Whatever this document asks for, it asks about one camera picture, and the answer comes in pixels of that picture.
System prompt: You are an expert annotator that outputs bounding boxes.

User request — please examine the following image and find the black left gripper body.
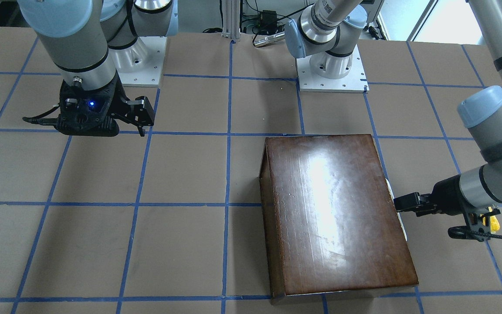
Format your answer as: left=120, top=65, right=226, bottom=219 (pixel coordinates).
left=430, top=175, right=466, bottom=216

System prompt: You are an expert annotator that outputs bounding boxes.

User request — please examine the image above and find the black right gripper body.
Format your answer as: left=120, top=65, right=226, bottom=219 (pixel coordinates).
left=54, top=73, right=129, bottom=137

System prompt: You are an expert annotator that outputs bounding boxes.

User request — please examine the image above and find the wooden drawer with white handle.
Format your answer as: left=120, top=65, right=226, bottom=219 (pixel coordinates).
left=384, top=178, right=408, bottom=242

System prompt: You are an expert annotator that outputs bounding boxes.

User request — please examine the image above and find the yellow corn cob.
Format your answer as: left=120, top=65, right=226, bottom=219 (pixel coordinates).
left=488, top=206, right=501, bottom=234

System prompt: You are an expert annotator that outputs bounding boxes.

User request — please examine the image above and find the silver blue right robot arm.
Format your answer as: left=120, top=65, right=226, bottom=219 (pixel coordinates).
left=18, top=0, right=179, bottom=137

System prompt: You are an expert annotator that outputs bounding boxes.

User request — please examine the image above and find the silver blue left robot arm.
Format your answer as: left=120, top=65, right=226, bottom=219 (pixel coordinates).
left=285, top=0, right=502, bottom=216

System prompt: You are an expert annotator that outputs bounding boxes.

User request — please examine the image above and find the dark brown wooden box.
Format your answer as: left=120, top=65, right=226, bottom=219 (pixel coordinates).
left=258, top=134, right=420, bottom=304

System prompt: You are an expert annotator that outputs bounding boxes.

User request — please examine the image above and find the silver metal cylinder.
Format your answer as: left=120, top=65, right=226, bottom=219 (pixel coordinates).
left=252, top=32, right=285, bottom=48

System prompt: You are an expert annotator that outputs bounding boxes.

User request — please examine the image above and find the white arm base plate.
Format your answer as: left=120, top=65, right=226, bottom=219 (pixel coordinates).
left=295, top=46, right=370, bottom=93
left=109, top=37, right=168, bottom=87

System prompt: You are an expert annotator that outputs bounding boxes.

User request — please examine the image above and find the aluminium frame post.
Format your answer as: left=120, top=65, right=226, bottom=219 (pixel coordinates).
left=220, top=0, right=242, bottom=42

